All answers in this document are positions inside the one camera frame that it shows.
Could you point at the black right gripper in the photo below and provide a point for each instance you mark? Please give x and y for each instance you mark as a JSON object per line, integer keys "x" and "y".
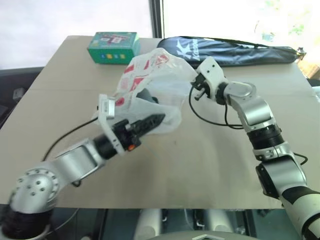
{"x": 203, "y": 85}

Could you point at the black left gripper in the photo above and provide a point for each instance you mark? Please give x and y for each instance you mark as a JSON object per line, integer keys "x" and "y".
{"x": 127, "y": 136}

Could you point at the white plastic bag red print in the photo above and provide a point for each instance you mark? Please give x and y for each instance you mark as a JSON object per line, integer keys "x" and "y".
{"x": 162, "y": 75}

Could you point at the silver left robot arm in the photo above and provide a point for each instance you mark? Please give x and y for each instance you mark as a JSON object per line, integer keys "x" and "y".
{"x": 72, "y": 160}

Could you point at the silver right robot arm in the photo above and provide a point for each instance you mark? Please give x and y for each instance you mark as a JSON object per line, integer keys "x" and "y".
{"x": 257, "y": 110}

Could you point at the dark blue racket cover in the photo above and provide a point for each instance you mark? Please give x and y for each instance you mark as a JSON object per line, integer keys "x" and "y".
{"x": 225, "y": 51}

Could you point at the green cardboard box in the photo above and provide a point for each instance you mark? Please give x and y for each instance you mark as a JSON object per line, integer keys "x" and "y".
{"x": 113, "y": 47}

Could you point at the silver rounded robot leg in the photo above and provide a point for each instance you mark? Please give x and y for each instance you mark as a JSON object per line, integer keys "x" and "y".
{"x": 150, "y": 221}
{"x": 222, "y": 221}

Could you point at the brown cardboard box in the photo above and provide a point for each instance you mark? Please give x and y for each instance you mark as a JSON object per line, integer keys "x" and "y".
{"x": 311, "y": 68}

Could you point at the dark furniture beside table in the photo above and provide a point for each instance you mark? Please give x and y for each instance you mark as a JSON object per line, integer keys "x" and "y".
{"x": 15, "y": 95}

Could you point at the grey robot torso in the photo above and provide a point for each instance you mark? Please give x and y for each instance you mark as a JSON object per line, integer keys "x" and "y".
{"x": 202, "y": 236}

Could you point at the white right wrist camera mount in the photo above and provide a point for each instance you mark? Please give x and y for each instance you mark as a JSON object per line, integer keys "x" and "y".
{"x": 212, "y": 72}

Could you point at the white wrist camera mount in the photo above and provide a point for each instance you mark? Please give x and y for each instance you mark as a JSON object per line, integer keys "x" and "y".
{"x": 107, "y": 110}
{"x": 212, "y": 72}

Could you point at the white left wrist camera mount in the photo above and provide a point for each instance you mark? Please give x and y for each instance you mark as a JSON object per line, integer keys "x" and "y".
{"x": 107, "y": 110}

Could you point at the dark window frame post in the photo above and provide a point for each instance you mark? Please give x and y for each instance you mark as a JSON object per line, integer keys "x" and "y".
{"x": 156, "y": 18}

